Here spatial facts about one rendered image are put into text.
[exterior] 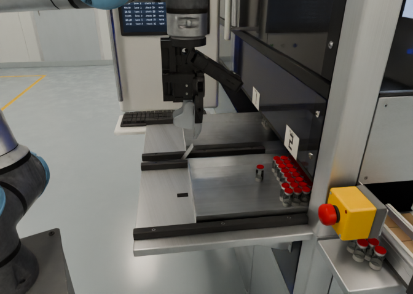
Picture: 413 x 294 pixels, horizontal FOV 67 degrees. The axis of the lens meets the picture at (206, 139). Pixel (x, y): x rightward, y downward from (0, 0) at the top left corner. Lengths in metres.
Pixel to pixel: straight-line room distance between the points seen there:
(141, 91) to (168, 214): 0.90
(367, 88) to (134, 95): 1.18
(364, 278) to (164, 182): 0.53
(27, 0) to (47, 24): 5.88
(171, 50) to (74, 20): 5.68
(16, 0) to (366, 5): 0.50
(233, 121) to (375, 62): 0.76
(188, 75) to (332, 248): 0.47
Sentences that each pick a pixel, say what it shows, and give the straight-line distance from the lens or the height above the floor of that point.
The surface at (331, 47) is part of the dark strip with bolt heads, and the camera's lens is 0.65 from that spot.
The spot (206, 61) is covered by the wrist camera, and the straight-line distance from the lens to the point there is 0.61.
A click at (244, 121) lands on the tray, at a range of 1.28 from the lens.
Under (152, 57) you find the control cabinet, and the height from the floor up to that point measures 1.07.
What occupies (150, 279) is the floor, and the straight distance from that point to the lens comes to 1.81.
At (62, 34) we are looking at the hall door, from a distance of 6.35.
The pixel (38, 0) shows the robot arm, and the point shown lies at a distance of 0.51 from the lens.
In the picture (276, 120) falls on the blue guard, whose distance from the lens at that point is 0.93.
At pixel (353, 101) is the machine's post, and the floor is 1.20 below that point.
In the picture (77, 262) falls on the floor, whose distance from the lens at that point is 1.99.
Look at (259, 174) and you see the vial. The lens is 0.89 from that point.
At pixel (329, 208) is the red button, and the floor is 1.01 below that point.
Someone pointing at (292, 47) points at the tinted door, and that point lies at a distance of 0.85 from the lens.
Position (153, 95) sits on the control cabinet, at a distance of 1.58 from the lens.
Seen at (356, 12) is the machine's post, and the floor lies 1.34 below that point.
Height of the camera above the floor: 1.39
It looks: 27 degrees down
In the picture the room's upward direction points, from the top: straight up
